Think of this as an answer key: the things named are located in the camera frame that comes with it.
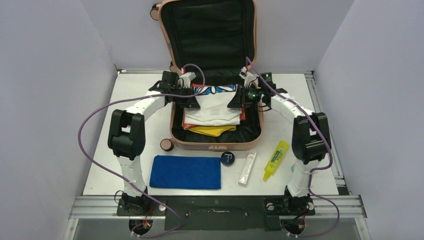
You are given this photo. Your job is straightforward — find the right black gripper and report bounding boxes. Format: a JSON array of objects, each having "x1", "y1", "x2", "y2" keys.
[{"x1": 228, "y1": 84, "x2": 264, "y2": 108}]

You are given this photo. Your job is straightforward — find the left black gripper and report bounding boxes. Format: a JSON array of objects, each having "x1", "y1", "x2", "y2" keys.
[{"x1": 170, "y1": 85, "x2": 200, "y2": 109}]

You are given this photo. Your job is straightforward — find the red white patterned cloth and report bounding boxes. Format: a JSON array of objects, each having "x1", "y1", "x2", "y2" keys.
[{"x1": 182, "y1": 84, "x2": 247, "y2": 131}]

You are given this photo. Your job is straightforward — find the white shirt blue print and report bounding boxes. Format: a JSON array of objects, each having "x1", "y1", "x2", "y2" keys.
[{"x1": 184, "y1": 84, "x2": 243, "y2": 127}]

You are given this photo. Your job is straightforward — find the yellow cloth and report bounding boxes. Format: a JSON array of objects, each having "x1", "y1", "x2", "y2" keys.
[{"x1": 183, "y1": 124, "x2": 237, "y2": 137}]

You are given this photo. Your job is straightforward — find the yellow green bottle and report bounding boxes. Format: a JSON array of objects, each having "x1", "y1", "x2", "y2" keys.
[{"x1": 262, "y1": 140, "x2": 290, "y2": 182}]

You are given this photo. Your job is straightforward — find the blue towel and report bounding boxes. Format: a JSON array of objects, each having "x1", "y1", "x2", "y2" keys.
[{"x1": 149, "y1": 155, "x2": 222, "y2": 190}]

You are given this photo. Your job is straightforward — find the white toothpaste tube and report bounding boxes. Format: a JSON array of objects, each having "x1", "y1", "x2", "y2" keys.
[{"x1": 238, "y1": 150, "x2": 257, "y2": 187}]

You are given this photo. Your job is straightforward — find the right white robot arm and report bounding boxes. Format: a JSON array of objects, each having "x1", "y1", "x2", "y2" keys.
[{"x1": 229, "y1": 68, "x2": 332, "y2": 215}]

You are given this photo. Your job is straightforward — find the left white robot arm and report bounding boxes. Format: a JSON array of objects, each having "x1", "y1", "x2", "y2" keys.
[{"x1": 107, "y1": 71, "x2": 196, "y2": 215}]

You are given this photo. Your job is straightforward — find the round dark blue tin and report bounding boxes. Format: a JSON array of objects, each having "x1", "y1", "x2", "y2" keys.
[{"x1": 220, "y1": 151, "x2": 236, "y2": 167}]

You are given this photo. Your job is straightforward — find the pink open suitcase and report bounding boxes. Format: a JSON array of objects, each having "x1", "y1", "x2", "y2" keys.
[{"x1": 150, "y1": 0, "x2": 264, "y2": 151}]

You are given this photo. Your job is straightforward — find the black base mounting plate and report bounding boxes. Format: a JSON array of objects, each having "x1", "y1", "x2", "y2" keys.
[{"x1": 115, "y1": 195, "x2": 316, "y2": 233}]

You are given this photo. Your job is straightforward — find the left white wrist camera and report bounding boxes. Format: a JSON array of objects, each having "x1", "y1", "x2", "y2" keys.
[{"x1": 177, "y1": 72, "x2": 196, "y2": 89}]

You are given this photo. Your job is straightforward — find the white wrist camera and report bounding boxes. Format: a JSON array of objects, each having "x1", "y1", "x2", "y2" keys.
[
  {"x1": 177, "y1": 72, "x2": 196, "y2": 89},
  {"x1": 239, "y1": 66, "x2": 257, "y2": 88}
]

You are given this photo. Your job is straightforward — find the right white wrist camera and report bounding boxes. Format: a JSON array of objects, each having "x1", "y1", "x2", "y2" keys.
[{"x1": 239, "y1": 66, "x2": 257, "y2": 88}]

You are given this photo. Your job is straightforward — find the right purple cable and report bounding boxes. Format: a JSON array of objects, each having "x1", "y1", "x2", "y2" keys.
[{"x1": 245, "y1": 56, "x2": 340, "y2": 239}]

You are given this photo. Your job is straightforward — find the purple cable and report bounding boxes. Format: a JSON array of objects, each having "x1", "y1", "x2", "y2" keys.
[
  {"x1": 77, "y1": 63, "x2": 206, "y2": 239},
  {"x1": 245, "y1": 56, "x2": 340, "y2": 239}
]

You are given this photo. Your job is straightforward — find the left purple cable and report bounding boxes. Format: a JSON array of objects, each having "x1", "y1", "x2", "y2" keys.
[{"x1": 77, "y1": 63, "x2": 206, "y2": 239}]

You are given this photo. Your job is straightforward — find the aluminium frame rail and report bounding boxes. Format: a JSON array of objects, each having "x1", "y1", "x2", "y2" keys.
[{"x1": 62, "y1": 69, "x2": 372, "y2": 240}]

